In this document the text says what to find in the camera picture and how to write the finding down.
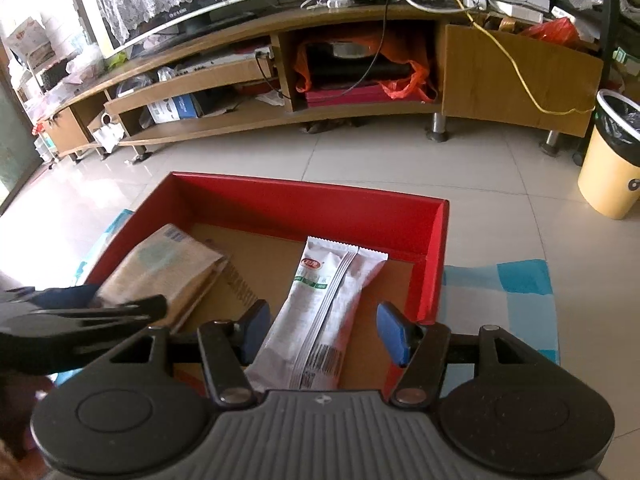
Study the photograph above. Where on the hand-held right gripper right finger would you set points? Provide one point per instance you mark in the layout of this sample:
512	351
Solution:
392	332

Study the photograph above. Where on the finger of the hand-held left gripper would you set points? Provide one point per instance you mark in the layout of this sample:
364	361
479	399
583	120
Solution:
70	296
60	340

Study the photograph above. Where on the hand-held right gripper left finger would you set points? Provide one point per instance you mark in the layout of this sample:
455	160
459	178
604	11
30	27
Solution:
256	332

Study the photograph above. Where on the white snack packet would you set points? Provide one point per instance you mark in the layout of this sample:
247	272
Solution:
320	305

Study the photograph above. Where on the brown paper snack packet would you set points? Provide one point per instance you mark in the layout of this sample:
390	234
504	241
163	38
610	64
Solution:
160	270

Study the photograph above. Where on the red cardboard box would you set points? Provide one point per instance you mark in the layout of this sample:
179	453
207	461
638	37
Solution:
310	210

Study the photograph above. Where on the blue checkered tablecloth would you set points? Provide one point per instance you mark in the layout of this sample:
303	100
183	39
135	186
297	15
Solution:
500	310

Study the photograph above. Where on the white plastic bag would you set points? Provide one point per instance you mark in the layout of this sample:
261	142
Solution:
110	135

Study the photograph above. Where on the blue and white carton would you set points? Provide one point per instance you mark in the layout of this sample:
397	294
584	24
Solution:
170	107

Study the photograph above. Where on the red flat box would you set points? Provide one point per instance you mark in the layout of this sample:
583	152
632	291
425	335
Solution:
350	97

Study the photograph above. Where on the white storage rack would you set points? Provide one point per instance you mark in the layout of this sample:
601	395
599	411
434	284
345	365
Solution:
45	55

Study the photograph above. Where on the orange plastic bag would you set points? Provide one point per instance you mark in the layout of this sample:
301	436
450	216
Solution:
400	87

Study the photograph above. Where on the wooden TV stand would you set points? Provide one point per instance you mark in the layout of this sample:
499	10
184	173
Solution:
460	85

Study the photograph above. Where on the black case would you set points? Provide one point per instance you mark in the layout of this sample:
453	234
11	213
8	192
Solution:
350	70

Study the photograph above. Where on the yellow trash bin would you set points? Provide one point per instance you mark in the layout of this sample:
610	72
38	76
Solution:
605	170

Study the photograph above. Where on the red plastic bag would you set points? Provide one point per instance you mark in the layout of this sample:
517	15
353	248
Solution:
552	30

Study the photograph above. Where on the black shelving rack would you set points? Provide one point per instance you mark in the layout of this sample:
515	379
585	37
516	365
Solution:
600	20

